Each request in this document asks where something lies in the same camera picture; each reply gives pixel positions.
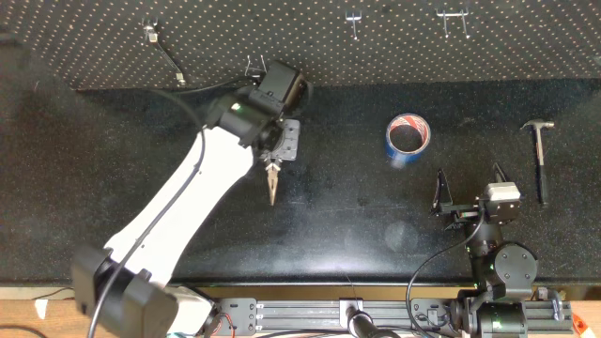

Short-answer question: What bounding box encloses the hammer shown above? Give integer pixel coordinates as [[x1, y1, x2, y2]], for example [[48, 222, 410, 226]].
[[519, 118, 556, 208]]

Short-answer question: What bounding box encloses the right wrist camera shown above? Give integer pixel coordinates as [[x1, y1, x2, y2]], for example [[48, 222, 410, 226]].
[[482, 181, 522, 203]]

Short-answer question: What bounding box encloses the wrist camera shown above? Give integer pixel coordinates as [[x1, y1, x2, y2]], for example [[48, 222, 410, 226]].
[[273, 118, 301, 162], [482, 181, 522, 203]]

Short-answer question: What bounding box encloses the wrench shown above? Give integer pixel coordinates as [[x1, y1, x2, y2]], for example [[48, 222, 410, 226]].
[[144, 25, 187, 86]]

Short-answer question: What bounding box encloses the orange plastic object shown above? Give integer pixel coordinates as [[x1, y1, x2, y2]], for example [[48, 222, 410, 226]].
[[571, 313, 589, 338]]

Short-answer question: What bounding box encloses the black cable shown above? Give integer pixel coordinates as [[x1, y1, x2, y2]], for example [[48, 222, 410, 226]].
[[406, 210, 487, 337], [86, 77, 257, 338]]

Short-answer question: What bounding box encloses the black pegboard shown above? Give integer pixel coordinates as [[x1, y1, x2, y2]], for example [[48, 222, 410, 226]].
[[0, 0, 601, 91]]

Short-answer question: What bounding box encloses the mounting rail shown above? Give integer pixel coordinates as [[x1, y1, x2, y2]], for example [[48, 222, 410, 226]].
[[201, 296, 575, 338]]

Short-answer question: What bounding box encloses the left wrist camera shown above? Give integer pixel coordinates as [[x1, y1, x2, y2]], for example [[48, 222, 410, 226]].
[[273, 118, 301, 162]]

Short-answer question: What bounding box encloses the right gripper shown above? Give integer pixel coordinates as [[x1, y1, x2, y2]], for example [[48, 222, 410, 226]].
[[430, 161, 523, 232]]

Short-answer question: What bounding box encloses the roll of blue tape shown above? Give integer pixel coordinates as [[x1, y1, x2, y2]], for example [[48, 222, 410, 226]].
[[385, 112, 432, 169]]

